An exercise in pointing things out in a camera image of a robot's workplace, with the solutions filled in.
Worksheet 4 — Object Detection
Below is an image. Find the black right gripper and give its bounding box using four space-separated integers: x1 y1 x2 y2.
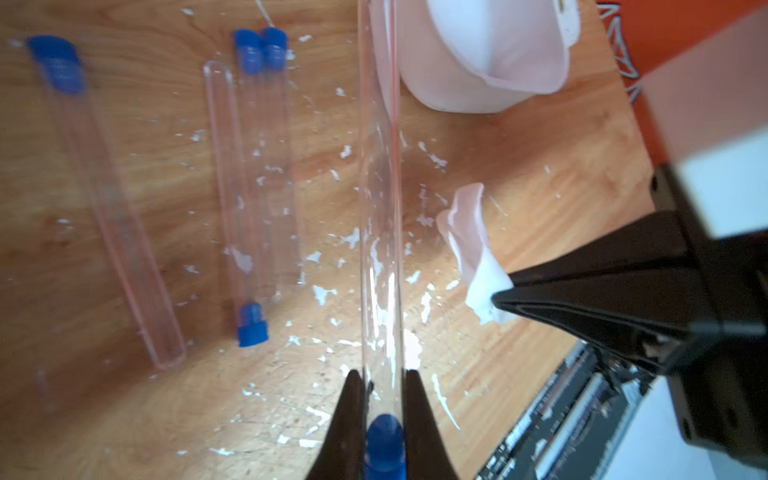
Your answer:
492 164 767 468

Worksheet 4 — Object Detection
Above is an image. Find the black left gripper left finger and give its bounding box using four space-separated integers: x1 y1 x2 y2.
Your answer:
305 370 366 480

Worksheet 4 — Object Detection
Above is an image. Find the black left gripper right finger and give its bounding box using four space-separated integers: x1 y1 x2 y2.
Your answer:
403 370 458 480

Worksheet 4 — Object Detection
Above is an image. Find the white wipe tissue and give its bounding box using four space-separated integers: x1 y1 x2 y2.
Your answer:
436 183 519 325

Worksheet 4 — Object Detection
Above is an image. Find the clear test tube blue cap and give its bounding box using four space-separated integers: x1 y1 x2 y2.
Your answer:
358 1 407 479

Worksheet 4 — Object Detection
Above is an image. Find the inverted test tube blue cap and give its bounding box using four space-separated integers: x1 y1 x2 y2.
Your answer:
203 60 269 348

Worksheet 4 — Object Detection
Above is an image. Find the test tube blue cap pair-right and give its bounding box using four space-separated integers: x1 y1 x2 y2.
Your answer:
262 27 302 290

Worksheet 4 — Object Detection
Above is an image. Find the test tube blue cap pair-left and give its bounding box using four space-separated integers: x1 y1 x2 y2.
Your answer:
233 29 279 302

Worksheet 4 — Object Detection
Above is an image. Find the white plastic tray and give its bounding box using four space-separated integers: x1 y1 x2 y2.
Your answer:
358 0 581 114

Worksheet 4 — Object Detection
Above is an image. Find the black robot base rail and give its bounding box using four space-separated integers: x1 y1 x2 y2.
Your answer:
476 341 653 479

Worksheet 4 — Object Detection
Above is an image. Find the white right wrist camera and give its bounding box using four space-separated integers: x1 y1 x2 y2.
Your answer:
643 5 767 239

